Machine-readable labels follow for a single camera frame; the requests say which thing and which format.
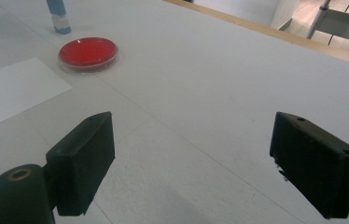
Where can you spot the white metal desk frame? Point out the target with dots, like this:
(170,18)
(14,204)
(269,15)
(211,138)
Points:
(346,23)

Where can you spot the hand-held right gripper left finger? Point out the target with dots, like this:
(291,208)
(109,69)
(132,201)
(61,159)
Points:
(82,161)

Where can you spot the white paper sheet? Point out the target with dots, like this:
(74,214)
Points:
(11,90)

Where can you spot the red petri dish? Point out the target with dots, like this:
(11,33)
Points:
(88,53)

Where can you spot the white partition panel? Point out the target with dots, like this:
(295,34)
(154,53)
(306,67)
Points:
(244,11)

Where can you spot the white table cover board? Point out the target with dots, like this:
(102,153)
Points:
(200,93)

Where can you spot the blue and white dropper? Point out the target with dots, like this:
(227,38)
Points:
(60,18)

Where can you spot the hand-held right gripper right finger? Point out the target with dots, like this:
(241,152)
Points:
(315,165)

